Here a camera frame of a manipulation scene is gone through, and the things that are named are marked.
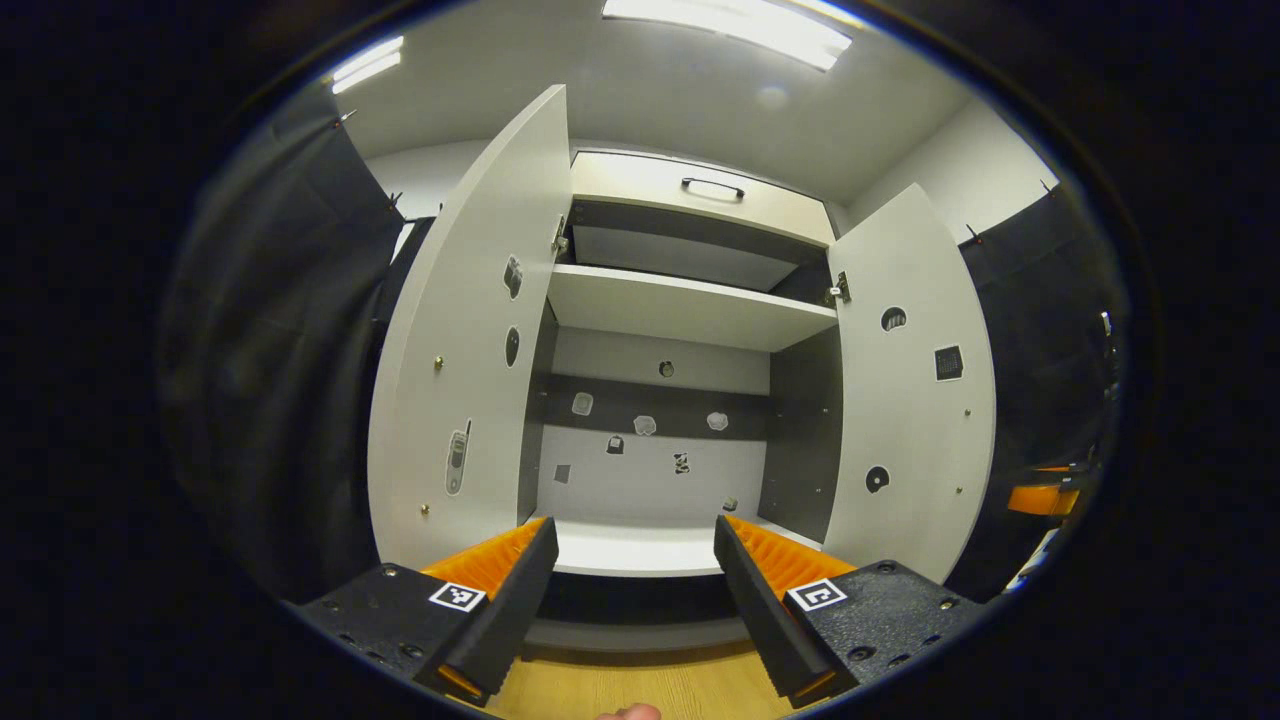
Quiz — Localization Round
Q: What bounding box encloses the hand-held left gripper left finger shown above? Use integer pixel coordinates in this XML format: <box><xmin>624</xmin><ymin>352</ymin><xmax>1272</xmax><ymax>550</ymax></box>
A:
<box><xmin>287</xmin><ymin>515</ymin><xmax>559</xmax><ymax>708</ymax></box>

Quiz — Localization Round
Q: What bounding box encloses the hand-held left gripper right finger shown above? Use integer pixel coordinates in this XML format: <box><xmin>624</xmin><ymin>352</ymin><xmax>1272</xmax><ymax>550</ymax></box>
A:
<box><xmin>712</xmin><ymin>514</ymin><xmax>988</xmax><ymax>710</ymax></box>

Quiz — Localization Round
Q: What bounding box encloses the beige cabinet door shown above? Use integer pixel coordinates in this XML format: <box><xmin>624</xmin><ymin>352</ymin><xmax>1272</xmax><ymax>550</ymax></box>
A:
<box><xmin>821</xmin><ymin>182</ymin><xmax>999</xmax><ymax>587</ymax></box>
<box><xmin>366</xmin><ymin>83</ymin><xmax>574</xmax><ymax>573</ymax></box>

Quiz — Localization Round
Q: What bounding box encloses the beige cabinet top drawer front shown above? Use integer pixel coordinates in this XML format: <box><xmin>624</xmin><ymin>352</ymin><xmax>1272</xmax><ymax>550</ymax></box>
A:
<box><xmin>569</xmin><ymin>149</ymin><xmax>837</xmax><ymax>247</ymax></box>

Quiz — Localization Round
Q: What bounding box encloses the black backdrop cloth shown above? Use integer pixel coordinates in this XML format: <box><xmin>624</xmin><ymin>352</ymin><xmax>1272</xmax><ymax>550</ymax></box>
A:
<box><xmin>160</xmin><ymin>85</ymin><xmax>1131</xmax><ymax>607</ymax></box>

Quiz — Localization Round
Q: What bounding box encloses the large ceiling light panel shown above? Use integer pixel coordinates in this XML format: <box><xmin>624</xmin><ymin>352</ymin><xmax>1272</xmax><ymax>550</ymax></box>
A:
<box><xmin>601</xmin><ymin>0</ymin><xmax>854</xmax><ymax>73</ymax></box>

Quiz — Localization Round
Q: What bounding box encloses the narrow ceiling light strip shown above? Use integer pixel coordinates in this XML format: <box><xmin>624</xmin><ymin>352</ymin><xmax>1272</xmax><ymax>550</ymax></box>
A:
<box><xmin>330</xmin><ymin>35</ymin><xmax>406</xmax><ymax>97</ymax></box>

